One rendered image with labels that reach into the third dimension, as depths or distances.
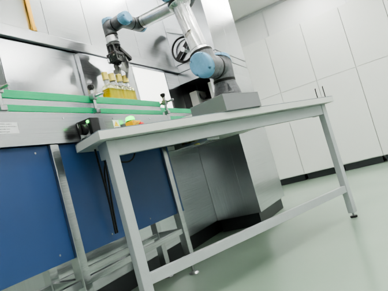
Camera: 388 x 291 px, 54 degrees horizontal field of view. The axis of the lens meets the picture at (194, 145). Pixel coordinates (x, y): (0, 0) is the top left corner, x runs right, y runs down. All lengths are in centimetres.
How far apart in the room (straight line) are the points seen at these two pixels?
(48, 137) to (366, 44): 468
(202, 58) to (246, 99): 29
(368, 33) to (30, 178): 484
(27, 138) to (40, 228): 31
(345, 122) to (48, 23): 421
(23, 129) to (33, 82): 57
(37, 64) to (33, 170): 74
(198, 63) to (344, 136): 391
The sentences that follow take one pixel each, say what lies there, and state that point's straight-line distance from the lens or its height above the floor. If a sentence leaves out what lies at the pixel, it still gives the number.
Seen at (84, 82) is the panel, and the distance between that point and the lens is 219.
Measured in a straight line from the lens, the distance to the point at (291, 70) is 568.
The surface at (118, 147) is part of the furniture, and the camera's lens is 146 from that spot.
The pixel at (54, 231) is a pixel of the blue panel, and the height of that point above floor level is 45.
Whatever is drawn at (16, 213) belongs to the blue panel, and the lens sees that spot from 137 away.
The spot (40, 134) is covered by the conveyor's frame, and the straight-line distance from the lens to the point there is 148.
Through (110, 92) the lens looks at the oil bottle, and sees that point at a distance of 207.
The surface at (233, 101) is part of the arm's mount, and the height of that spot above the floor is 79.
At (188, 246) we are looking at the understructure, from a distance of 208.
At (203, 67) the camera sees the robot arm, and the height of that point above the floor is 98.
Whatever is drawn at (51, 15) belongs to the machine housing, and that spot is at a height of 153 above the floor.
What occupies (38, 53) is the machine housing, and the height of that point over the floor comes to 129.
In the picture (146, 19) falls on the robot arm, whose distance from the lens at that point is 229.
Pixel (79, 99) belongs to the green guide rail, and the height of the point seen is 95.
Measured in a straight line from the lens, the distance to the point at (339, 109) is 552.
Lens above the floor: 51
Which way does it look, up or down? 4 degrees up
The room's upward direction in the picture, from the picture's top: 15 degrees counter-clockwise
